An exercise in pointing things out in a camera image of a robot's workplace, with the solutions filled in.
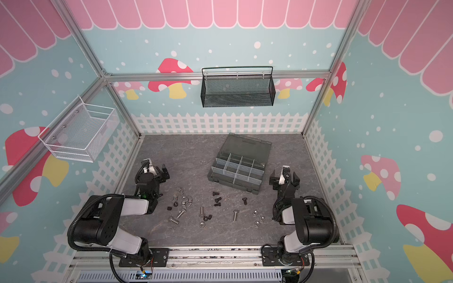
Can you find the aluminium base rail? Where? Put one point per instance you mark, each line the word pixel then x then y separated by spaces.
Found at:
pixel 194 257

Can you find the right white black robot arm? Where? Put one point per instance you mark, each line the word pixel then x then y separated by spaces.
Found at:
pixel 314 221

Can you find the white wire wall basket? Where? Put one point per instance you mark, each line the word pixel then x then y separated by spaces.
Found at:
pixel 81 133

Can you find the grey plastic organizer box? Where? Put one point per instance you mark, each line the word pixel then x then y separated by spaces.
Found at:
pixel 240 163

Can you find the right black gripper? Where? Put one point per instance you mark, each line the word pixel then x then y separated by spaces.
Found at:
pixel 285 180

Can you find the black mesh wall basket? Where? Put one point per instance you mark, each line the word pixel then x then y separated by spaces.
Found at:
pixel 247 86

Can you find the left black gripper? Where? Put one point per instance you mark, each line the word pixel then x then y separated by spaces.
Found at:
pixel 156 175

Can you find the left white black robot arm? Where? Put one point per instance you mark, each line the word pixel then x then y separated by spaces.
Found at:
pixel 96 226

